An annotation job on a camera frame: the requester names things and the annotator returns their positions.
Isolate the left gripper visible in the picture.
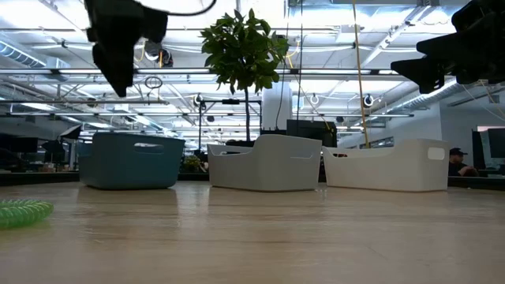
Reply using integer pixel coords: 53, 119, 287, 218
84, 0, 145, 98

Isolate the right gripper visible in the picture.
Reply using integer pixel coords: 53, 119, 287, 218
390, 27, 505, 95

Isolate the white plastic bin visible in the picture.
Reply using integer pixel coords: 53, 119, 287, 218
322, 137, 450, 193

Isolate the green spring keychain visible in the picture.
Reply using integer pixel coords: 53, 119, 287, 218
0, 199, 55, 230

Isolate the black computer monitor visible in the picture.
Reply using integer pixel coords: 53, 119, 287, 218
472, 129, 487, 170
488, 128, 505, 159

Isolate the teal plastic bin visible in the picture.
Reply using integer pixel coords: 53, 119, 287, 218
77, 132, 186, 191

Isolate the person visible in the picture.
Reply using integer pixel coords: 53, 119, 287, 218
448, 147, 481, 178

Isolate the small green desk plant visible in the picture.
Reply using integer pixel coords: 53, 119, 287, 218
181, 155, 206, 174

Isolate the potted green plant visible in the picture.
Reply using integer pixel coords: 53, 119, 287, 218
200, 7, 290, 148

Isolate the gray plastic bin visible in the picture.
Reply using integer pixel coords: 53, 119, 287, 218
207, 133, 323, 192

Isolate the silver ceiling duct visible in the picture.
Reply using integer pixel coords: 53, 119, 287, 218
0, 40, 72, 70
384, 80, 474, 115

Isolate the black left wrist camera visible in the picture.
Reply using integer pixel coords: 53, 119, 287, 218
140, 6, 170, 45

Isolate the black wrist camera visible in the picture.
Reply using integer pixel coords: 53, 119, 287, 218
140, 6, 170, 45
451, 0, 505, 37

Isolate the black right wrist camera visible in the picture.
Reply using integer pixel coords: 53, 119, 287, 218
451, 0, 505, 37

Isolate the yellow hanging cable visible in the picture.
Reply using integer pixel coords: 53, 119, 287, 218
350, 0, 371, 149

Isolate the black left wrist camera cable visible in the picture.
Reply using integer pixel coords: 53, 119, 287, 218
133, 0, 219, 17

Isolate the black metal stand frame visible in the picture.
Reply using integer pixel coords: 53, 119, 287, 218
198, 98, 264, 143

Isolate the black hanging cable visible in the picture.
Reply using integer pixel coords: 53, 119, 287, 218
274, 0, 305, 130

